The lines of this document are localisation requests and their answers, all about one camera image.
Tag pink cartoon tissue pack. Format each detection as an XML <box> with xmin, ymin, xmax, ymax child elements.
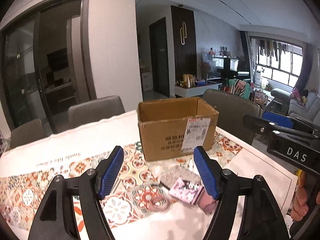
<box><xmin>169</xmin><ymin>178</ymin><xmax>203</xmax><ymax>205</ymax></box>

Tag floral fabric pouch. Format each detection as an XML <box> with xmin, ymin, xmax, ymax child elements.
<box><xmin>159</xmin><ymin>165</ymin><xmax>201</xmax><ymax>189</ymax></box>

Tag pink knitted cloth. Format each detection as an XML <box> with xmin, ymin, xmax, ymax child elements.
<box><xmin>197</xmin><ymin>188</ymin><xmax>218</xmax><ymax>215</ymax></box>

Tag person right hand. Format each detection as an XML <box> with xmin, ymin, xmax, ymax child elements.
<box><xmin>291</xmin><ymin>171</ymin><xmax>309</xmax><ymax>221</ymax></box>

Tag grey sofa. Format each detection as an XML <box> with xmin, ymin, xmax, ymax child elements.
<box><xmin>270</xmin><ymin>88</ymin><xmax>319</xmax><ymax>126</ymax></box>

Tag coffee table with snacks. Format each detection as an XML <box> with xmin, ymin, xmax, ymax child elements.
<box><xmin>251</xmin><ymin>89</ymin><xmax>272</xmax><ymax>108</ymax></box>

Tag grey dining chair right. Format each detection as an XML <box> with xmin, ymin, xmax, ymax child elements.
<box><xmin>202</xmin><ymin>89</ymin><xmax>261</xmax><ymax>145</ymax></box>

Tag grey dining chair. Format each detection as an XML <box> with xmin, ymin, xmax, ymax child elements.
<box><xmin>202</xmin><ymin>89</ymin><xmax>261</xmax><ymax>145</ymax></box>
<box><xmin>68</xmin><ymin>95</ymin><xmax>126</xmax><ymax>130</ymax></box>
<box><xmin>10</xmin><ymin>119</ymin><xmax>46</xmax><ymax>149</ymax></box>

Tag colourful clothes on chair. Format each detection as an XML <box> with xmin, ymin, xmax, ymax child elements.
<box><xmin>220</xmin><ymin>79</ymin><xmax>251</xmax><ymax>100</ymax></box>

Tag black piano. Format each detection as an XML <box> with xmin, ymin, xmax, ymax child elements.
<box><xmin>217</xmin><ymin>58</ymin><xmax>251</xmax><ymax>82</ymax></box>

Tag brown cardboard box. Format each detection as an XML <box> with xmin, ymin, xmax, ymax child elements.
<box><xmin>137</xmin><ymin>97</ymin><xmax>219</xmax><ymax>161</ymax></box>

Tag grey dining chair far left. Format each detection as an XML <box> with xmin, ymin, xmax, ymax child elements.
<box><xmin>10</xmin><ymin>119</ymin><xmax>46</xmax><ymax>149</ymax></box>

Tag white patterned tablecloth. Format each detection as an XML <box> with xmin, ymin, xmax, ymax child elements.
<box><xmin>0</xmin><ymin>109</ymin><xmax>298</xmax><ymax>240</ymax></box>

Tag dark sliding glass door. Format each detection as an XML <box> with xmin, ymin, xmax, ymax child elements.
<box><xmin>1</xmin><ymin>0</ymin><xmax>97</xmax><ymax>133</ymax></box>

